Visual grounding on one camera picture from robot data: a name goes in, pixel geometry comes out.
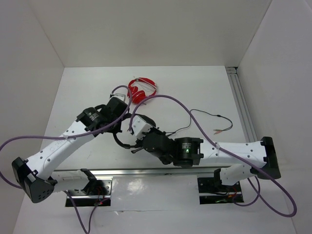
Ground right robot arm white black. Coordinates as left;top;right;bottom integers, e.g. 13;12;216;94
142;131;281;191

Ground aluminium rail front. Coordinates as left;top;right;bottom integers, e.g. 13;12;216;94
52;167;220;178

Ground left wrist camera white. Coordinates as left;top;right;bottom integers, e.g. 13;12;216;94
112;93;126;102

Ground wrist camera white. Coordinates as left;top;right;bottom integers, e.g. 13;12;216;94
131;115;156;140
112;93;126;102

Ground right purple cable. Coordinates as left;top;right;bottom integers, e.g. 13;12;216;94
128;95;298;217

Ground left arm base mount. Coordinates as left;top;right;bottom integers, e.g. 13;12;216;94
67;169;113;207

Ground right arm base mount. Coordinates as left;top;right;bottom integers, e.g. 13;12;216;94
197;177;244;205

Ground thin black headset cable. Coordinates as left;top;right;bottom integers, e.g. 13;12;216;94
165;109;234;137

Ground aluminium rail right side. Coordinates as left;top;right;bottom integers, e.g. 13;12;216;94
225;67;257;142

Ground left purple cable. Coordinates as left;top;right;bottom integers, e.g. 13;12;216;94
0;85;134;234

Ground red headphones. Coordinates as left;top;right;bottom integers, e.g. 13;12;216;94
128;77;158;104

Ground purple cable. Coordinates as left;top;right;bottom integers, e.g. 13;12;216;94
0;85;134;234
128;95;298;217

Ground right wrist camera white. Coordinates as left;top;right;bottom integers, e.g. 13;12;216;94
131;115;156;140

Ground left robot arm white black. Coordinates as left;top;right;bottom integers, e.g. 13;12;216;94
12;97;129;203

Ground black headset with microphone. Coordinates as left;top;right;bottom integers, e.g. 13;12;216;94
113;113;156;151

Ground aluminium rail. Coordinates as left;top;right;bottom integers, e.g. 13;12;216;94
225;67;257;142
52;167;220;178

